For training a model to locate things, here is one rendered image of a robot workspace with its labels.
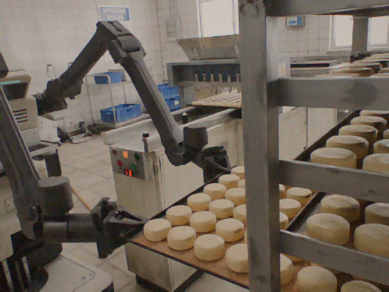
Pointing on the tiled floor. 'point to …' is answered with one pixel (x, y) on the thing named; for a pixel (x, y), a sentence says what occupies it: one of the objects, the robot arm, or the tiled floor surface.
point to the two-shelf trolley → (112, 105)
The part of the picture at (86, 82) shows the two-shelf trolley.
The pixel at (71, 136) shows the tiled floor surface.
